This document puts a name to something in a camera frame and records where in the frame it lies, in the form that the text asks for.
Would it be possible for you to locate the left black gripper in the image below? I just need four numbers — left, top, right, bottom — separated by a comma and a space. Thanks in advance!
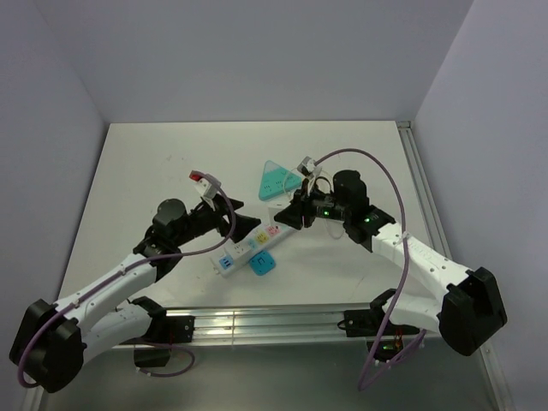
173, 194, 260, 247

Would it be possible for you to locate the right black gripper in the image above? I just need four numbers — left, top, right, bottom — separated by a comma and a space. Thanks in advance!
275, 177, 350, 229

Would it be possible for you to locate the white colourful power strip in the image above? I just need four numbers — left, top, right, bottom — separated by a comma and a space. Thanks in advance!
210, 223, 295, 277

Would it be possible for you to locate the teal triangular socket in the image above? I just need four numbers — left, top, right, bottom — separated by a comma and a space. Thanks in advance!
258, 160, 301, 201

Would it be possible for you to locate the blue plug adapter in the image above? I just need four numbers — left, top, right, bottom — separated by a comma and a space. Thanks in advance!
248, 250, 277, 277

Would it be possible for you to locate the white charger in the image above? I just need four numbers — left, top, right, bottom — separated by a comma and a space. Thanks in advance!
267, 201, 290, 223

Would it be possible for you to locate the white cube socket adapter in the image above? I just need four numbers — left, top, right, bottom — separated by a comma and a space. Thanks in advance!
224, 241, 253, 262

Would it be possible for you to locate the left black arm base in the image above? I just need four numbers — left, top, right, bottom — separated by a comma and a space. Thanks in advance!
127, 315, 196, 378

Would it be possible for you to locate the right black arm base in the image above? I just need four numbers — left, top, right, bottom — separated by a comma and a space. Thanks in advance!
337, 309, 420, 362

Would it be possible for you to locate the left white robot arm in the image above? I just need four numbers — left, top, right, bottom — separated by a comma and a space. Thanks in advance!
9, 194, 261, 393

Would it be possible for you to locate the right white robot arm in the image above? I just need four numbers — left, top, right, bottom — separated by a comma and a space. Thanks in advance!
273, 170, 508, 356

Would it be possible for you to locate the yellow cable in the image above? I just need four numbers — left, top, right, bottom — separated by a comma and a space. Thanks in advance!
290, 169, 335, 194

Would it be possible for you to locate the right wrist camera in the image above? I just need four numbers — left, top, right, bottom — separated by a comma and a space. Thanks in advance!
296, 156, 322, 183

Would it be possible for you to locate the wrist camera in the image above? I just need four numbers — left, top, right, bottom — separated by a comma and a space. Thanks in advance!
296, 156, 322, 183
189, 170, 222, 200

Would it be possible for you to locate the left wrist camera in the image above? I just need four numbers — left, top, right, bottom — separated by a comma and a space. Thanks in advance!
189, 170, 222, 200

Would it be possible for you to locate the aluminium front rail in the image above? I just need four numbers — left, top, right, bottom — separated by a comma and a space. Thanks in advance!
40, 299, 491, 350

